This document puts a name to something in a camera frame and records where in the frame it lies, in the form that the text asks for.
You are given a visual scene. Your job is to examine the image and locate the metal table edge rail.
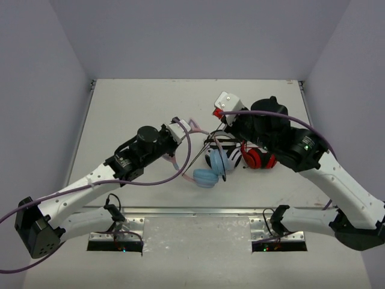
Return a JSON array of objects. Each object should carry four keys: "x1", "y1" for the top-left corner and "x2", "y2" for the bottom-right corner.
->
[{"x1": 75, "y1": 205, "x2": 331, "y2": 216}]

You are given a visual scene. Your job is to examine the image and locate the metal base plate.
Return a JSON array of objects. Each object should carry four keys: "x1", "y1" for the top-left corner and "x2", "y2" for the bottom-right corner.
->
[
  {"x1": 249, "y1": 215, "x2": 305, "y2": 243},
  {"x1": 88, "y1": 216, "x2": 145, "y2": 242}
]

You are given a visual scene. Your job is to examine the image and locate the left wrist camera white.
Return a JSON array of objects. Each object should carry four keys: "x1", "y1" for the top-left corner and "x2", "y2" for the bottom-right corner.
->
[{"x1": 166, "y1": 117, "x2": 191, "y2": 144}]

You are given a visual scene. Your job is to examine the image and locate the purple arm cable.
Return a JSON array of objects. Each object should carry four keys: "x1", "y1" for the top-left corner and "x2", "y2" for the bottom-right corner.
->
[
  {"x1": 0, "y1": 119, "x2": 193, "y2": 273},
  {"x1": 221, "y1": 110, "x2": 337, "y2": 211}
]

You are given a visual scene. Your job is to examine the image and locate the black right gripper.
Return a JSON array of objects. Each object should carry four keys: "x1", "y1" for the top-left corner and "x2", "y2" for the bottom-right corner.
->
[{"x1": 221, "y1": 105, "x2": 276, "y2": 154}]

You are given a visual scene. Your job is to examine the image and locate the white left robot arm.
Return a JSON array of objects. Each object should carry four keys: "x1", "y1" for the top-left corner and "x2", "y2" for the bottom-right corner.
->
[{"x1": 14, "y1": 119, "x2": 190, "y2": 259}]

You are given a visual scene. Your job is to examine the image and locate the short black base cable right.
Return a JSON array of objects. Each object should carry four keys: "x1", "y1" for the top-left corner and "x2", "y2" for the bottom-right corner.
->
[{"x1": 261, "y1": 207, "x2": 279, "y2": 237}]

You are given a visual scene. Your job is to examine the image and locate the pink and blue cat-ear headphones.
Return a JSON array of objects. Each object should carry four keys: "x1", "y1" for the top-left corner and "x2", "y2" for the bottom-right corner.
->
[{"x1": 162, "y1": 117, "x2": 228, "y2": 189}]

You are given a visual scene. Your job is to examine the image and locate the thin black audio cable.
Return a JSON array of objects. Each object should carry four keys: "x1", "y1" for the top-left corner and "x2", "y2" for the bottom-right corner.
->
[{"x1": 182, "y1": 119, "x2": 229, "y2": 183}]

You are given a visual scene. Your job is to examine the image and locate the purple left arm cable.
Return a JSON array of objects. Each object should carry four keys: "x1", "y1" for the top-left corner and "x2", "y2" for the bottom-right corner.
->
[{"x1": 0, "y1": 119, "x2": 193, "y2": 273}]

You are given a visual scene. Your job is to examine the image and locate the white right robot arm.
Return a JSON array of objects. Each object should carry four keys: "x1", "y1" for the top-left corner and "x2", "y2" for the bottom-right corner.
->
[{"x1": 218, "y1": 96, "x2": 384, "y2": 251}]

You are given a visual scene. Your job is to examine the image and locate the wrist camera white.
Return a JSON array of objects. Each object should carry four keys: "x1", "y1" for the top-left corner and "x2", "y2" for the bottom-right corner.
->
[
  {"x1": 166, "y1": 117, "x2": 191, "y2": 144},
  {"x1": 212, "y1": 92, "x2": 247, "y2": 126}
]

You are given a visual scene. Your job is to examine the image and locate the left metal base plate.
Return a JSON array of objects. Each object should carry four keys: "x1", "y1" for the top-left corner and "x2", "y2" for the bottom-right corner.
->
[{"x1": 88, "y1": 216, "x2": 145, "y2": 242}]

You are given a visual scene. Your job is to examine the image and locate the short black base cable left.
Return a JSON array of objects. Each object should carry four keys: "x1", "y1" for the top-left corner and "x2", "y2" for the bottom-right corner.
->
[{"x1": 103, "y1": 194, "x2": 126, "y2": 235}]

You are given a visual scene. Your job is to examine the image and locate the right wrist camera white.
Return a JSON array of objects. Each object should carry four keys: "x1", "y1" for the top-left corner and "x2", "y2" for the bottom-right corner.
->
[{"x1": 212, "y1": 92, "x2": 247, "y2": 126}]

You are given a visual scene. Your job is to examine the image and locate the red and black headphones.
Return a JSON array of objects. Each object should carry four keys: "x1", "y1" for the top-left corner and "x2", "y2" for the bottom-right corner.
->
[{"x1": 241, "y1": 141, "x2": 277, "y2": 169}]

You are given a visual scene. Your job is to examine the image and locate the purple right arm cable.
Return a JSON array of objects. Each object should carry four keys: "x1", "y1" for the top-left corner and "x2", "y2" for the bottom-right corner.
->
[{"x1": 221, "y1": 110, "x2": 337, "y2": 211}]

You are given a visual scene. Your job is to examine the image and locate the short black base cable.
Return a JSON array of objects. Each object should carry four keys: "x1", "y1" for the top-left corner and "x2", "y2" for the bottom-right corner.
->
[
  {"x1": 103, "y1": 194, "x2": 126, "y2": 235},
  {"x1": 261, "y1": 207, "x2": 279, "y2": 237}
]

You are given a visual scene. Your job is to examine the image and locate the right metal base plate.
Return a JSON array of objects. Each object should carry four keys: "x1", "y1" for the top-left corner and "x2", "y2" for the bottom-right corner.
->
[{"x1": 249, "y1": 215, "x2": 305, "y2": 243}]

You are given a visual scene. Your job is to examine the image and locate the white and black headphones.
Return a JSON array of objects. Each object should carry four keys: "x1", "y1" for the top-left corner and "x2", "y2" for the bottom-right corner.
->
[{"x1": 203, "y1": 130, "x2": 242, "y2": 170}]

